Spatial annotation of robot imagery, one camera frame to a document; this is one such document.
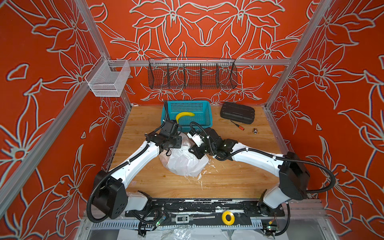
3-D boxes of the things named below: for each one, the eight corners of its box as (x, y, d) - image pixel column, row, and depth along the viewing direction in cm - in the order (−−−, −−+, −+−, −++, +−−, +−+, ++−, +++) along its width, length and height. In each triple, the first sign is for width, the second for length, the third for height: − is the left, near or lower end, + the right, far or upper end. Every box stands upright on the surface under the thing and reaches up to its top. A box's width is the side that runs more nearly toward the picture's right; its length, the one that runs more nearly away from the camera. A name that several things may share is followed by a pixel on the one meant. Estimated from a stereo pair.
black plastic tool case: (218, 118, 113) (219, 113, 108) (221, 105, 122) (222, 100, 117) (251, 126, 108) (254, 121, 103) (252, 111, 117) (255, 106, 112)
